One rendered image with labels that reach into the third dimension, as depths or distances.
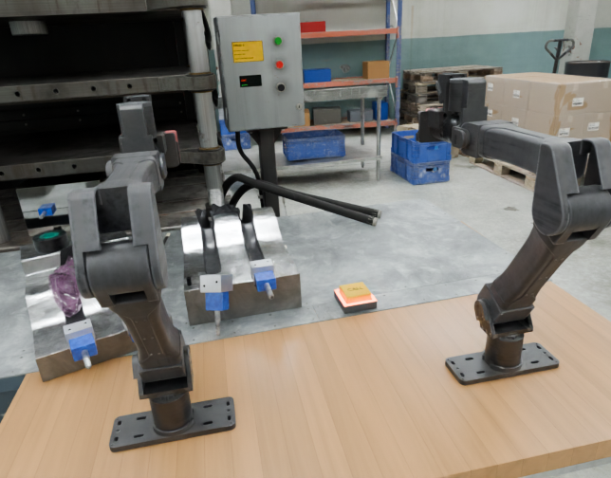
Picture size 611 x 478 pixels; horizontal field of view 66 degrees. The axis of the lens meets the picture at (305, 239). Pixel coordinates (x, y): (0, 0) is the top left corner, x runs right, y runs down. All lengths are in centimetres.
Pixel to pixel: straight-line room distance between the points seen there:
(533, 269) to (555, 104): 392
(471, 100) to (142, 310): 67
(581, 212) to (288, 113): 133
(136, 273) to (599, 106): 462
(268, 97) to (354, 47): 599
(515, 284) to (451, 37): 750
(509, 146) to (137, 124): 60
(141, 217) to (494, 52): 815
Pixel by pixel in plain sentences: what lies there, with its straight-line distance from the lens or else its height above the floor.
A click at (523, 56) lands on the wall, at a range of 878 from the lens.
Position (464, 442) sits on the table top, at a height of 80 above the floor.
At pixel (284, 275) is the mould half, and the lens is 108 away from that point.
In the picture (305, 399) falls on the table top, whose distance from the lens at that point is 88.
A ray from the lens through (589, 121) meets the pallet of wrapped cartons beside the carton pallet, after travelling 490.
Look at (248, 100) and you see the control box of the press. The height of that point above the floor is 118.
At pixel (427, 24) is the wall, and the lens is 810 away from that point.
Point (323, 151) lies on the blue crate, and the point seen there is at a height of 33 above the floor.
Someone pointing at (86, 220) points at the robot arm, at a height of 121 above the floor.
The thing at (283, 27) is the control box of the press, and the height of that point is 142.
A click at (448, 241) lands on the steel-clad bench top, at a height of 80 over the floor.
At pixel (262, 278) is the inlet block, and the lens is 104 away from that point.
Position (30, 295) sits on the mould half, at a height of 90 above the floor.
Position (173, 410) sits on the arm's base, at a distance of 82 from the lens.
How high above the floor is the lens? 138
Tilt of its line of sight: 23 degrees down
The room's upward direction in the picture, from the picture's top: 3 degrees counter-clockwise
